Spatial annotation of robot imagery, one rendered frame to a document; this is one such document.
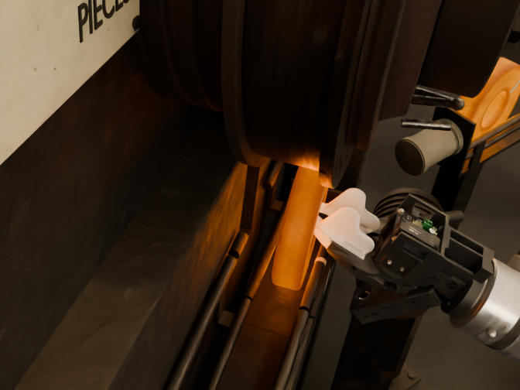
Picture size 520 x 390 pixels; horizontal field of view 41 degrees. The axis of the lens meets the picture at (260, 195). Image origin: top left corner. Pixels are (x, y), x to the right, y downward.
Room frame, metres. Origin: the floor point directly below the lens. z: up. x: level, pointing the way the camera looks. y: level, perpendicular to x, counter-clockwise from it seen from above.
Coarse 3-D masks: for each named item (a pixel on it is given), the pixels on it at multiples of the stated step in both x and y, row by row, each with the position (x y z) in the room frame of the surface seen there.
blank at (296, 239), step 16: (304, 176) 0.59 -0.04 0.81; (304, 192) 0.57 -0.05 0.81; (320, 192) 0.57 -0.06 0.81; (288, 208) 0.55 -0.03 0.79; (304, 208) 0.55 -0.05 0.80; (288, 224) 0.54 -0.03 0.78; (304, 224) 0.54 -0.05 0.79; (288, 240) 0.53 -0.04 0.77; (304, 240) 0.53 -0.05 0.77; (288, 256) 0.53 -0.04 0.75; (304, 256) 0.52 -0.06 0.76; (272, 272) 0.53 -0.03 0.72; (288, 272) 0.52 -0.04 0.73; (304, 272) 0.55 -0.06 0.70; (288, 288) 0.54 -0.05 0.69
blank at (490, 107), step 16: (496, 64) 0.97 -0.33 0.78; (512, 64) 0.98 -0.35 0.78; (496, 80) 0.94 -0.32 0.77; (512, 80) 0.99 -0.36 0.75; (480, 96) 0.92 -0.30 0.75; (496, 96) 1.00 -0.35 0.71; (512, 96) 1.00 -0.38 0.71; (464, 112) 0.92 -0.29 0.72; (480, 112) 0.93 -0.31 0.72; (496, 112) 0.99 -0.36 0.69; (480, 128) 0.94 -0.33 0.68
